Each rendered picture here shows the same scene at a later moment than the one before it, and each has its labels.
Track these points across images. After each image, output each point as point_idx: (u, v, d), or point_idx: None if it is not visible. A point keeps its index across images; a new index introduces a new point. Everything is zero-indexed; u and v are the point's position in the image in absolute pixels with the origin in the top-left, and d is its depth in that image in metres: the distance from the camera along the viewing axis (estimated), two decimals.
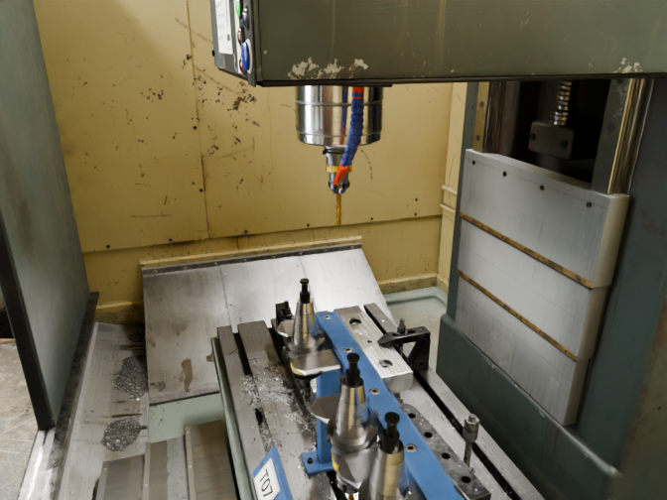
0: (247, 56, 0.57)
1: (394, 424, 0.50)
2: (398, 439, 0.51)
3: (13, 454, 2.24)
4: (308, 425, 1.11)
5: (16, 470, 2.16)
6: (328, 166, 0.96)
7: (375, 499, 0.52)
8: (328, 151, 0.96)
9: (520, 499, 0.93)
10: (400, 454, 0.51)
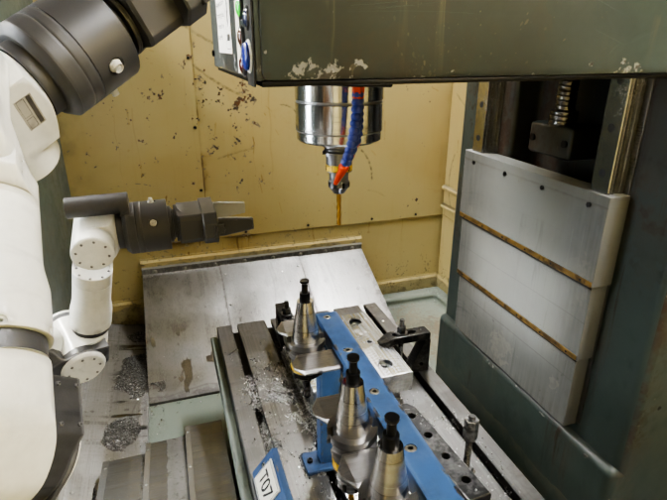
0: (247, 56, 0.57)
1: (394, 424, 0.50)
2: (398, 439, 0.51)
3: None
4: (308, 425, 1.11)
5: None
6: (328, 166, 0.96)
7: (375, 499, 0.52)
8: (328, 151, 0.96)
9: (520, 499, 0.93)
10: (400, 454, 0.51)
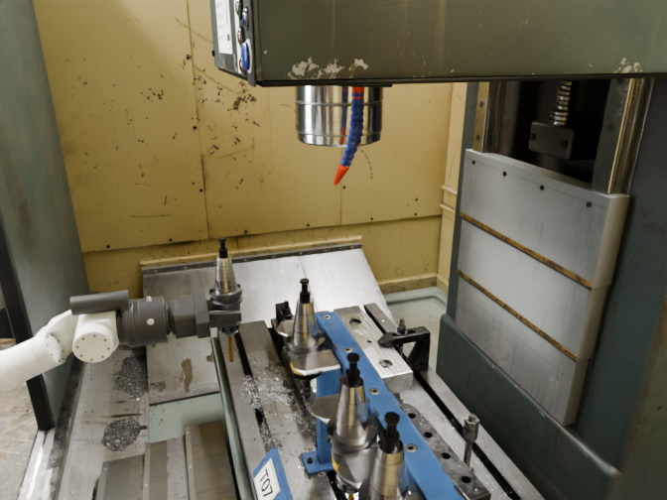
0: (247, 56, 0.57)
1: (394, 424, 0.50)
2: (398, 439, 0.51)
3: (13, 454, 2.24)
4: (308, 425, 1.11)
5: (16, 470, 2.16)
6: (215, 312, 1.00)
7: (375, 499, 0.52)
8: (214, 299, 0.99)
9: (520, 499, 0.93)
10: (400, 454, 0.51)
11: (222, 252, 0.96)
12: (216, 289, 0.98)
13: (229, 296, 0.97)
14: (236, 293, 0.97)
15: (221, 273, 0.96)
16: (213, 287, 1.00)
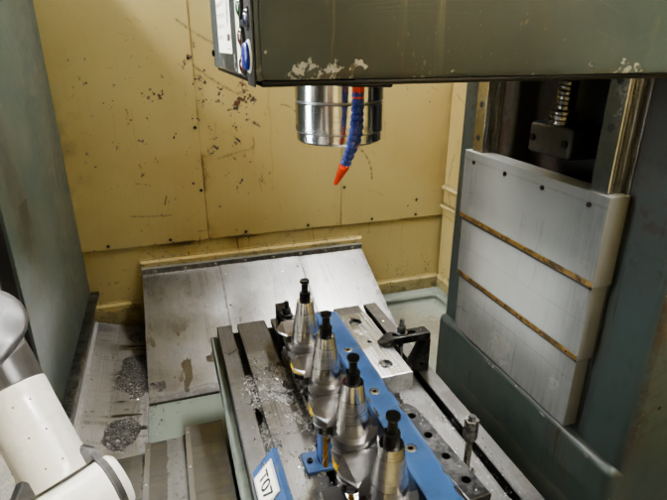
0: (247, 56, 0.57)
1: (395, 422, 0.49)
2: (399, 437, 0.50)
3: None
4: (308, 425, 1.11)
5: None
6: (311, 408, 0.74)
7: (375, 497, 0.52)
8: (311, 390, 0.73)
9: (520, 499, 0.93)
10: (401, 452, 0.51)
11: (327, 330, 0.70)
12: (316, 379, 0.72)
13: (334, 389, 0.71)
14: None
15: (324, 359, 0.70)
16: (308, 374, 0.74)
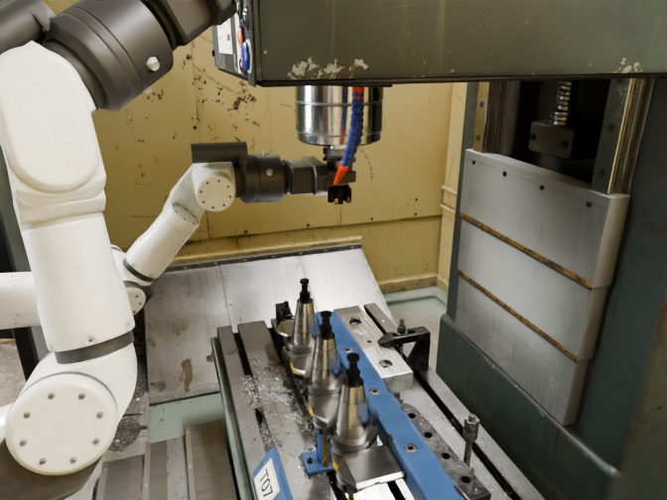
0: (247, 56, 0.57)
1: None
2: None
3: None
4: (308, 425, 1.11)
5: None
6: (311, 408, 0.74)
7: None
8: (311, 390, 0.73)
9: (520, 499, 0.93)
10: None
11: (327, 330, 0.70)
12: (316, 379, 0.72)
13: (334, 389, 0.71)
14: None
15: (324, 359, 0.70)
16: (308, 374, 0.74)
